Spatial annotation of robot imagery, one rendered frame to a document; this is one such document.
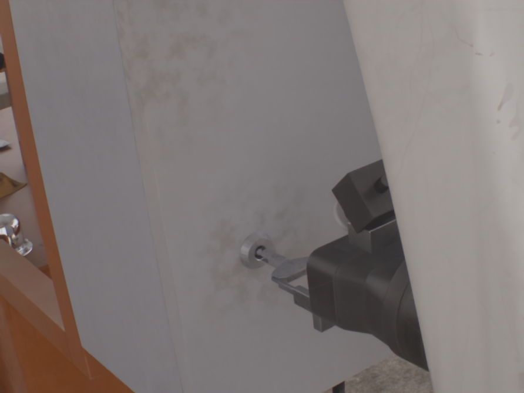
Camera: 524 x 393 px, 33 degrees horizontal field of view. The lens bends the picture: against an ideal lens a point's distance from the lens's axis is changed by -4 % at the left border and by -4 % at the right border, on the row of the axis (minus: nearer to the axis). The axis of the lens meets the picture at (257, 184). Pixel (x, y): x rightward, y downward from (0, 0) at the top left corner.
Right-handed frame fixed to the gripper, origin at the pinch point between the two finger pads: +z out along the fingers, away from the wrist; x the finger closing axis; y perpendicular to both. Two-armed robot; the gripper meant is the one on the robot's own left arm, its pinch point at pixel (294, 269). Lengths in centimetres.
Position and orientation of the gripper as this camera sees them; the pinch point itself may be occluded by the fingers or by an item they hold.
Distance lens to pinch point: 63.2
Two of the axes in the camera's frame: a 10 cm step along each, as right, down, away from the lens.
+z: -5.8, -2.3, 7.8
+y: -1.2, -9.2, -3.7
